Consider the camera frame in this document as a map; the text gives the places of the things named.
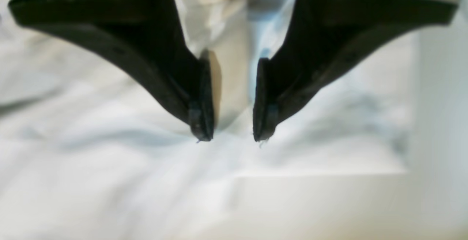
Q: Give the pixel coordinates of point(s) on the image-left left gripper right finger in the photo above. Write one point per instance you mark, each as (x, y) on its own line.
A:
(325, 40)

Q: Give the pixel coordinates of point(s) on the white t-shirt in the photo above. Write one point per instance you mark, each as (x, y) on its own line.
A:
(88, 154)

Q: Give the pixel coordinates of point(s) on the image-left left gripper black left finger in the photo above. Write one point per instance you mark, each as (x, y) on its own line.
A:
(144, 38)

